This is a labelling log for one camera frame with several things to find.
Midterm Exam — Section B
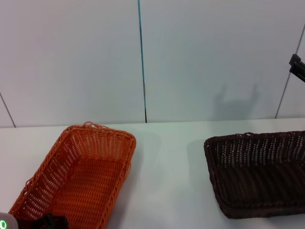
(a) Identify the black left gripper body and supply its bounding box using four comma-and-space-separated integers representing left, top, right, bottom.
14, 213, 69, 229

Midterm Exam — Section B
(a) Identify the orange woven plastic basket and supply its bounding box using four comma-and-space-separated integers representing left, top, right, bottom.
8, 121, 137, 229

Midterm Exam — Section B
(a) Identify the dark brown woven basket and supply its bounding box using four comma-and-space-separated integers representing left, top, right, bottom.
203, 130, 305, 219

